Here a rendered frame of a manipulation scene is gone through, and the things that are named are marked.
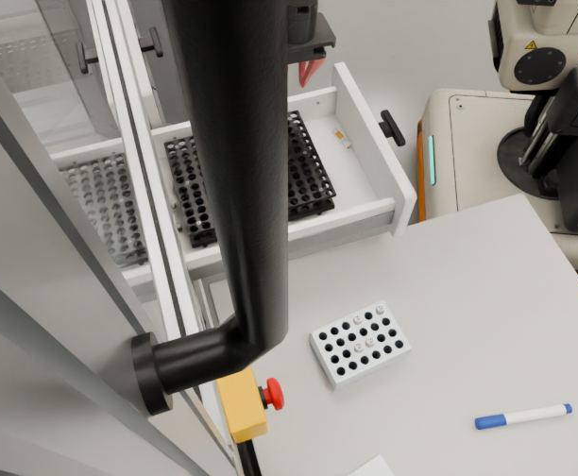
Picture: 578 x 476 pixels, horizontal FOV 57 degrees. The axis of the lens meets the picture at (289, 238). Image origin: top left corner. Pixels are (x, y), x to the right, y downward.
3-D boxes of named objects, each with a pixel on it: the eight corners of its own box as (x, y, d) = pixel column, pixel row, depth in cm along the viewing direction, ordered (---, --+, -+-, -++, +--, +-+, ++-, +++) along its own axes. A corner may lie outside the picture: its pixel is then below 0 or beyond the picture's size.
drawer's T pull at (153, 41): (156, 30, 96) (154, 25, 95) (164, 58, 92) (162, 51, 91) (136, 35, 95) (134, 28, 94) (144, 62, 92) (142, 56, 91)
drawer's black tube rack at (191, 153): (297, 135, 92) (297, 109, 86) (332, 217, 83) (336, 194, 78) (171, 167, 88) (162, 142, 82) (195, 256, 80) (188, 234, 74)
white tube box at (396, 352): (380, 309, 83) (383, 299, 80) (407, 356, 80) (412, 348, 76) (309, 340, 81) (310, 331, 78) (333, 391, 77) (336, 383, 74)
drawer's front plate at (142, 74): (137, 34, 107) (122, -16, 98) (165, 138, 94) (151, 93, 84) (128, 36, 107) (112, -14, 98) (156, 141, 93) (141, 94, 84)
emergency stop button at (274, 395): (278, 380, 68) (277, 371, 65) (287, 410, 66) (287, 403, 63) (255, 387, 68) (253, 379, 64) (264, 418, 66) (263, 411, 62)
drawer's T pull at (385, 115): (385, 112, 86) (387, 107, 85) (405, 146, 82) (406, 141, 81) (365, 118, 85) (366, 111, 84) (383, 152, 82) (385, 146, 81)
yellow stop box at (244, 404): (258, 377, 70) (255, 361, 64) (274, 432, 67) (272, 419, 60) (220, 389, 69) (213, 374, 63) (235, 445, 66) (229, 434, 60)
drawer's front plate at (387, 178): (337, 107, 97) (343, 59, 88) (403, 235, 83) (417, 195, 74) (329, 109, 97) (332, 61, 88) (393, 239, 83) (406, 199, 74)
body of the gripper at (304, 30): (335, 51, 74) (343, 3, 67) (265, 63, 72) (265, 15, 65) (320, 23, 77) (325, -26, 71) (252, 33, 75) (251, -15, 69)
